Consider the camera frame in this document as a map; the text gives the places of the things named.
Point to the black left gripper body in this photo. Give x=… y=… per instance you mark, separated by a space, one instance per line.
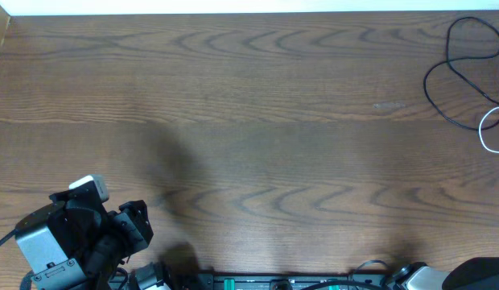
x=130 y=225

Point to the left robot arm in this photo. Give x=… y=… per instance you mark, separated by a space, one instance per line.
x=78 y=244

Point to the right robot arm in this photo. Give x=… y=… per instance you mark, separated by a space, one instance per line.
x=480 y=273

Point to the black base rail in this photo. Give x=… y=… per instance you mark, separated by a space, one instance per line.
x=160 y=276

